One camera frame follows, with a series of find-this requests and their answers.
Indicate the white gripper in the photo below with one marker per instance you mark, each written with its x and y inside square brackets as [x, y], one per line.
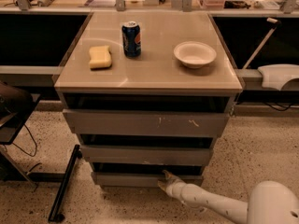
[173, 188]

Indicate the grey bottom drawer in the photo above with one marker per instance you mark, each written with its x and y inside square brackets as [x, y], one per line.
[126, 180]

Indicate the grey drawer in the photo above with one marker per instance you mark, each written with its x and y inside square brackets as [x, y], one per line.
[145, 123]
[126, 180]
[147, 155]

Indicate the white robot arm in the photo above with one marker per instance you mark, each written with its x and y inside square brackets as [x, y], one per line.
[269, 202]

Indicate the grey middle drawer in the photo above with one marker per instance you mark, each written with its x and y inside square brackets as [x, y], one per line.
[147, 155]

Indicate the grey drawer cabinet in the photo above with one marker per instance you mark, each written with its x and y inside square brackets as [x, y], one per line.
[154, 81]

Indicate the grey top drawer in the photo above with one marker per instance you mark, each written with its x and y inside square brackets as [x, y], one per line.
[145, 123]

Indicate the black metal floor bar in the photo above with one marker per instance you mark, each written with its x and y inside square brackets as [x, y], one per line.
[55, 214]

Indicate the white bowl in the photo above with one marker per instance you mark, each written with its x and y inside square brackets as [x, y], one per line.
[194, 55]

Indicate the yellow sponge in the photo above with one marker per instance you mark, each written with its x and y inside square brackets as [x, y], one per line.
[100, 57]

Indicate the white curved device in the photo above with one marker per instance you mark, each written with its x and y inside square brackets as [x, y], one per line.
[276, 76]

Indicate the blue pepsi can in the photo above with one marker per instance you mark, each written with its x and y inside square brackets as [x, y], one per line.
[131, 39]

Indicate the black chair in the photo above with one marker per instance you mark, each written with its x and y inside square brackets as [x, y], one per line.
[16, 106]

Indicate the white stick with handle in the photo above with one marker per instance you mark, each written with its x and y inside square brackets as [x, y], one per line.
[275, 24]

